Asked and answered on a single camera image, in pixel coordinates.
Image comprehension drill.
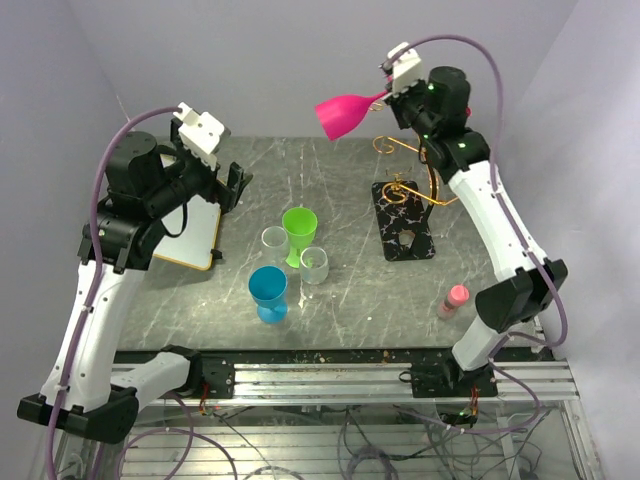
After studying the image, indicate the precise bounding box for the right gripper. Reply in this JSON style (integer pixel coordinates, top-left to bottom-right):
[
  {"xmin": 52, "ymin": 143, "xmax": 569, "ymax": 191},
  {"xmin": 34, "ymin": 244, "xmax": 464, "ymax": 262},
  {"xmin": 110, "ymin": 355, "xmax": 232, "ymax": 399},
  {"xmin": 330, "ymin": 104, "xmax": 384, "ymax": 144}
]
[{"xmin": 382, "ymin": 73, "xmax": 436, "ymax": 142}]

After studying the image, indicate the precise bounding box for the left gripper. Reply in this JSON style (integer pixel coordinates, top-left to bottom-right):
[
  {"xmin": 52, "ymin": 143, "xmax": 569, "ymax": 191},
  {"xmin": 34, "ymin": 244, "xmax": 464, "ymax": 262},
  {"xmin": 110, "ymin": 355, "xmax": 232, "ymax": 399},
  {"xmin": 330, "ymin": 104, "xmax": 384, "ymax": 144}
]
[{"xmin": 145, "ymin": 118, "xmax": 252, "ymax": 217}]

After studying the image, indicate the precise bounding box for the magenta wine glass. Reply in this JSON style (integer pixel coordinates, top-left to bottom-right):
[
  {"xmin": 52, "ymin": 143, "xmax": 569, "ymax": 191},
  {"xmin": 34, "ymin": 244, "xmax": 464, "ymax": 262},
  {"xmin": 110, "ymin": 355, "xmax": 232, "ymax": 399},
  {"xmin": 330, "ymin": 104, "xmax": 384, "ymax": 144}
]
[{"xmin": 314, "ymin": 91, "xmax": 388, "ymax": 141}]

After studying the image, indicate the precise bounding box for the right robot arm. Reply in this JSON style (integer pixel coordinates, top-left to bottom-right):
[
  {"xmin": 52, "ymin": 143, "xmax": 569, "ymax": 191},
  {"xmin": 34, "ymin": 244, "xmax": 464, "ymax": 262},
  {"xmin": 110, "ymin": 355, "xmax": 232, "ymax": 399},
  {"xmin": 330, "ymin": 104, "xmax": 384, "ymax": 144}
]
[{"xmin": 385, "ymin": 66, "xmax": 568, "ymax": 396}]

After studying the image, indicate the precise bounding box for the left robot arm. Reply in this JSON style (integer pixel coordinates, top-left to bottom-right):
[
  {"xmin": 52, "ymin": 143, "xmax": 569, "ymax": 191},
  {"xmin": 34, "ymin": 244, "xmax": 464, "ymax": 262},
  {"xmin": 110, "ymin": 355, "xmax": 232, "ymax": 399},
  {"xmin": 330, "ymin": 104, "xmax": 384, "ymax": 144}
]
[{"xmin": 17, "ymin": 126, "xmax": 252, "ymax": 444}]

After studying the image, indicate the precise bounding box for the green wine glass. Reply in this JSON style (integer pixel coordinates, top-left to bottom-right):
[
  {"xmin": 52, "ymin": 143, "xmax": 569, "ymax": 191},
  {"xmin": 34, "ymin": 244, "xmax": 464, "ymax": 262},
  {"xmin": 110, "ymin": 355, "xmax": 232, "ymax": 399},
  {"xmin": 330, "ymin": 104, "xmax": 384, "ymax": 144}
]
[{"xmin": 282, "ymin": 206, "xmax": 318, "ymax": 269}]

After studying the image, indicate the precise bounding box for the gold wine glass rack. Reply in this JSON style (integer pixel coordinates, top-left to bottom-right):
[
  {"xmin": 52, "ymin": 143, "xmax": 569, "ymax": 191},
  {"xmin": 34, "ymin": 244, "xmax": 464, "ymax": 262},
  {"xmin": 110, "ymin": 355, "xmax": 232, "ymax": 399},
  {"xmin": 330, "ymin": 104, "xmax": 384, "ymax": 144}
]
[{"xmin": 368, "ymin": 99, "xmax": 461, "ymax": 207}]

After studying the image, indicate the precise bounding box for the black marbled rack base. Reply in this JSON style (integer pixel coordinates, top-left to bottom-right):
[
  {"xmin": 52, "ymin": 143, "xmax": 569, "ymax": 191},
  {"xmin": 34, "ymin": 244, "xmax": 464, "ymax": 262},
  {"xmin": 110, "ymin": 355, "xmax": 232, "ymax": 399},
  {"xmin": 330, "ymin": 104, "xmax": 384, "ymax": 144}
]
[{"xmin": 371, "ymin": 182, "xmax": 436, "ymax": 262}]

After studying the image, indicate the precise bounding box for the blue wine glass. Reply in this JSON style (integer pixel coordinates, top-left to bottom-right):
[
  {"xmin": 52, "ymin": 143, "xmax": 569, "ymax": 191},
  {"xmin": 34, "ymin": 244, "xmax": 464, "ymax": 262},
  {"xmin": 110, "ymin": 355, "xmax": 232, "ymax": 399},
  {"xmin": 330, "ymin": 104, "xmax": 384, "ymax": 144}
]
[{"xmin": 248, "ymin": 265, "xmax": 288, "ymax": 324}]

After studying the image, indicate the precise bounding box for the clear glass rear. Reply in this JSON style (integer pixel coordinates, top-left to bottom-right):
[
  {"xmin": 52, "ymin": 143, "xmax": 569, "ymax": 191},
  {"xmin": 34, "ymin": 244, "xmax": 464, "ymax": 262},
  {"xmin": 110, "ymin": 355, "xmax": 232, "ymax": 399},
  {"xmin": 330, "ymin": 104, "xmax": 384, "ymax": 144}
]
[{"xmin": 261, "ymin": 226, "xmax": 290, "ymax": 266}]

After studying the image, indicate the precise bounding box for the clear glass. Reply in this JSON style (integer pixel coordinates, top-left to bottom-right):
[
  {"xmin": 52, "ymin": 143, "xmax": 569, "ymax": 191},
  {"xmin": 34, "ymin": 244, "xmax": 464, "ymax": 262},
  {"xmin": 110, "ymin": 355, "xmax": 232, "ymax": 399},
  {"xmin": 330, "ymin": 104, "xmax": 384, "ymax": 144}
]
[
  {"xmin": 261, "ymin": 226, "xmax": 290, "ymax": 266},
  {"xmin": 299, "ymin": 246, "xmax": 329, "ymax": 285}
]

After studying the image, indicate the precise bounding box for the clear glass front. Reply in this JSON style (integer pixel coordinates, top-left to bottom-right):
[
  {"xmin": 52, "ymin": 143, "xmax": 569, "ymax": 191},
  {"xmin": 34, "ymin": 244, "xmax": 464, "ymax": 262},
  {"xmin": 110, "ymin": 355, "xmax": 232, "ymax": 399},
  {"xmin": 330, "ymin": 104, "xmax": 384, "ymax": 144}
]
[{"xmin": 299, "ymin": 246, "xmax": 329, "ymax": 285}]

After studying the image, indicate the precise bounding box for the pink small bottle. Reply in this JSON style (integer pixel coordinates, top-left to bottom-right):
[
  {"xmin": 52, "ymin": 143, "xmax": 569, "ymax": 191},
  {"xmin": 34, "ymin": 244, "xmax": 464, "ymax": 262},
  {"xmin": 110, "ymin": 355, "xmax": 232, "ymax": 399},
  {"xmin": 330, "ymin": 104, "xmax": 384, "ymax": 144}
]
[{"xmin": 437, "ymin": 284, "xmax": 470, "ymax": 319}]

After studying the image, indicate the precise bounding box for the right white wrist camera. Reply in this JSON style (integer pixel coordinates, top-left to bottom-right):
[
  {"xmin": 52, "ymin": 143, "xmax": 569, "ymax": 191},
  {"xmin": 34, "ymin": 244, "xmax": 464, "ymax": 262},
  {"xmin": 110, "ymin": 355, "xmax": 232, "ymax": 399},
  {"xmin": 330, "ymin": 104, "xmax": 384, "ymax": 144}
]
[{"xmin": 381, "ymin": 42, "xmax": 424, "ymax": 96}]

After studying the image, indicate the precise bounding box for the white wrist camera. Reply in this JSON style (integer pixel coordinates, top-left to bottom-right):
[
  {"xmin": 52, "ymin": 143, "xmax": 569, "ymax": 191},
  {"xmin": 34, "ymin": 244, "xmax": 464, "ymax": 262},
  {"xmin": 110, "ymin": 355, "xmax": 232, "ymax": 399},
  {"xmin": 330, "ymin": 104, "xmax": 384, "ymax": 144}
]
[
  {"xmin": 173, "ymin": 102, "xmax": 230, "ymax": 170},
  {"xmin": 381, "ymin": 42, "xmax": 424, "ymax": 96}
]

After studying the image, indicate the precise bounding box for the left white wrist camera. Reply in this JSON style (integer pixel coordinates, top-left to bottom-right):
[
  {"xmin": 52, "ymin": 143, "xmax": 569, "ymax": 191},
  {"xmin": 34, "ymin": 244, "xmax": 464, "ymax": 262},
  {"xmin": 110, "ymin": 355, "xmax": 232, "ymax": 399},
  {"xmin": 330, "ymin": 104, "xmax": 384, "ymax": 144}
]
[{"xmin": 173, "ymin": 102, "xmax": 230, "ymax": 170}]

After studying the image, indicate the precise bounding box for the white board gold frame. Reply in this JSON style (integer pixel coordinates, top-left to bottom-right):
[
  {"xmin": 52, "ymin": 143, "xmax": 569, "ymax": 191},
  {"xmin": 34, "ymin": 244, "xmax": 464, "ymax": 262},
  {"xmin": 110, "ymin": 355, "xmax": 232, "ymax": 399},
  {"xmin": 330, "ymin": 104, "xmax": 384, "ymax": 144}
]
[{"xmin": 152, "ymin": 154, "xmax": 224, "ymax": 272}]

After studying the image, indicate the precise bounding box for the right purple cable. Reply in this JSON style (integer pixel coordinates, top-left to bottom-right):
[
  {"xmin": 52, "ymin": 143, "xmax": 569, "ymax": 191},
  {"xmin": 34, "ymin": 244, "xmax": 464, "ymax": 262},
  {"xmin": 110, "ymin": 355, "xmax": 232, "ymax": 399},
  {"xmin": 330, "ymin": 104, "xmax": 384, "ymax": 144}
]
[{"xmin": 382, "ymin": 33, "xmax": 570, "ymax": 436}]

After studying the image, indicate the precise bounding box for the purple cable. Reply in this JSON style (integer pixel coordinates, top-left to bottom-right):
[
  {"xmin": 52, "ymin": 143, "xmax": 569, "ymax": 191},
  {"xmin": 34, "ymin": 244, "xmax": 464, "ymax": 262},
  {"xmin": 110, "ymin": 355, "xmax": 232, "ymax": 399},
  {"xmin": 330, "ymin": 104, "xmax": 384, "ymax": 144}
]
[
  {"xmin": 44, "ymin": 104, "xmax": 236, "ymax": 480},
  {"xmin": 382, "ymin": 33, "xmax": 570, "ymax": 436}
]

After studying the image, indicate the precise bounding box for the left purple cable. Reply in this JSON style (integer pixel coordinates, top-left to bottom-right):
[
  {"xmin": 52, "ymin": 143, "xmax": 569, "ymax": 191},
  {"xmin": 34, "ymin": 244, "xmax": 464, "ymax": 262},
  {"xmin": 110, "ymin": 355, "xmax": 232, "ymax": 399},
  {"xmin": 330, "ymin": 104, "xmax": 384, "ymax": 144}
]
[{"xmin": 44, "ymin": 104, "xmax": 236, "ymax": 480}]

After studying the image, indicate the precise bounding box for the cable tangle under table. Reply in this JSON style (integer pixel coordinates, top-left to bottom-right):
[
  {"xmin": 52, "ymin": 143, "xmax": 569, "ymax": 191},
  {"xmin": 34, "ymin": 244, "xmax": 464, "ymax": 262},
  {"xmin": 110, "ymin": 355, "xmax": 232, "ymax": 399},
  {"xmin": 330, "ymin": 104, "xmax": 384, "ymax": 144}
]
[{"xmin": 199, "ymin": 399, "xmax": 546, "ymax": 480}]

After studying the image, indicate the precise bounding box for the aluminium mounting rail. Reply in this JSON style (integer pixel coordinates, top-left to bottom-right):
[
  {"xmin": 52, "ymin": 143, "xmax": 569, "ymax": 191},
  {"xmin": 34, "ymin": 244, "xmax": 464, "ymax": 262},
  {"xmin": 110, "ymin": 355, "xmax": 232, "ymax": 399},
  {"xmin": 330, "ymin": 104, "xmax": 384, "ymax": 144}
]
[{"xmin": 109, "ymin": 362, "xmax": 579, "ymax": 406}]

